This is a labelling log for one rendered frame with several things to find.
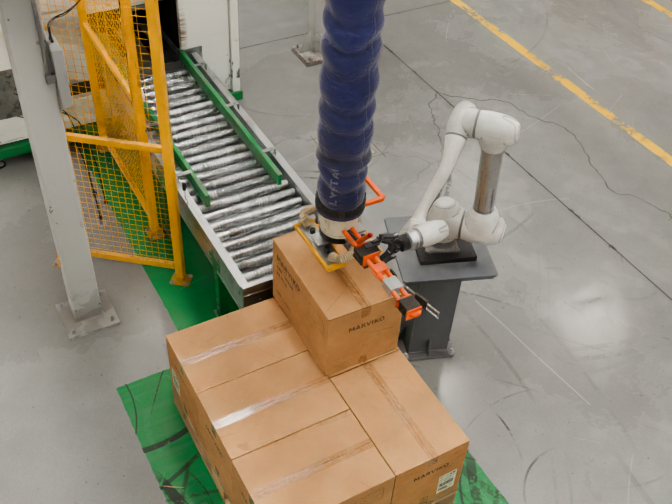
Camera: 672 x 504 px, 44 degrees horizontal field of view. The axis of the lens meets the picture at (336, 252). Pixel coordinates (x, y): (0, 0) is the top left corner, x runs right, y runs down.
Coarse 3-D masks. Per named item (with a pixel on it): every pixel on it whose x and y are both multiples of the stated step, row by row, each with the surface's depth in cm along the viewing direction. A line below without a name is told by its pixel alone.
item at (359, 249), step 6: (354, 246) 361; (360, 246) 362; (354, 252) 363; (360, 252) 359; (366, 252) 360; (372, 252) 360; (378, 252) 358; (360, 258) 357; (366, 258) 357; (372, 258) 359; (360, 264) 359; (366, 264) 360
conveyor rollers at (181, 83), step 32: (192, 96) 574; (192, 128) 545; (224, 128) 547; (192, 160) 516; (224, 160) 517; (256, 160) 519; (192, 192) 496; (224, 192) 496; (256, 192) 497; (288, 192) 498; (224, 224) 475; (256, 224) 475; (288, 224) 476; (256, 256) 456
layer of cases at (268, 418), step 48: (192, 336) 412; (240, 336) 414; (288, 336) 415; (192, 384) 391; (240, 384) 392; (288, 384) 394; (336, 384) 395; (384, 384) 396; (240, 432) 373; (288, 432) 374; (336, 432) 375; (384, 432) 377; (432, 432) 378; (240, 480) 358; (288, 480) 356; (336, 480) 357; (384, 480) 359; (432, 480) 383
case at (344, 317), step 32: (288, 256) 400; (288, 288) 409; (320, 288) 385; (352, 288) 386; (320, 320) 381; (352, 320) 379; (384, 320) 392; (320, 352) 394; (352, 352) 396; (384, 352) 410
